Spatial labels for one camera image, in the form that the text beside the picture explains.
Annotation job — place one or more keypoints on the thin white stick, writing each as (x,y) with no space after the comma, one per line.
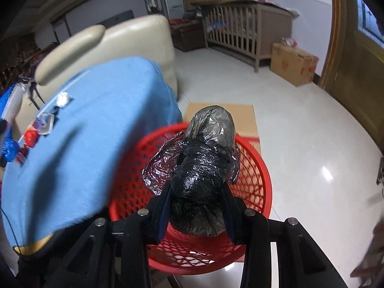
(78,80)

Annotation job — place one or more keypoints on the wooden staircase railing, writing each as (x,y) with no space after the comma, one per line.
(15,60)

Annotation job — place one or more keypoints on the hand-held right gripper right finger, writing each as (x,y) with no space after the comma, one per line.
(229,216)

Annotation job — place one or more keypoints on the wooden door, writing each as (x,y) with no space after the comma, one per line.
(354,66)

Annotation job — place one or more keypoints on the white standing air conditioner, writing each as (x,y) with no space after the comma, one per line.
(173,1)

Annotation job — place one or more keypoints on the blue silver snack wrapper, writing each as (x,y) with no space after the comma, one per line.
(45,124)

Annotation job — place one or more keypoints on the blue tablecloth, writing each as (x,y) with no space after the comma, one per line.
(99,141)

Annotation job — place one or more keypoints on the white crumpled tissue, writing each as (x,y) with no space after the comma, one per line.
(64,99)

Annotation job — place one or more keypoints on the black television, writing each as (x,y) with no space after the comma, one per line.
(117,18)

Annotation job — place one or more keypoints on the shiny blue foil wrapper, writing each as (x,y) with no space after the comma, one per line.
(9,150)

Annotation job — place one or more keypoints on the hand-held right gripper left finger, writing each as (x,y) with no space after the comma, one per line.
(164,213)

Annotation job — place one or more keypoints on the black plastic bag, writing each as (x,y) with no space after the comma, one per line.
(201,180)

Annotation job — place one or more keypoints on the red wrapper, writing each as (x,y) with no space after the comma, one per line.
(31,138)

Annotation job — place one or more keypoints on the cream leather sofa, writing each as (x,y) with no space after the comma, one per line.
(141,39)

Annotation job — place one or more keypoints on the wooden crib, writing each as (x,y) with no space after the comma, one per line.
(273,27)

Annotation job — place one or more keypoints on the brown cardboard box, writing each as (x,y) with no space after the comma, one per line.
(291,63)

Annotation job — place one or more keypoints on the clear plastic bag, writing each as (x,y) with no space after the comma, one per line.
(288,41)

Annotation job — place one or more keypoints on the red plastic basket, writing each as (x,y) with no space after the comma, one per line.
(258,186)

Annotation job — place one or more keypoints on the flat cardboard sheet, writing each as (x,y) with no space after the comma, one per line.
(246,120)

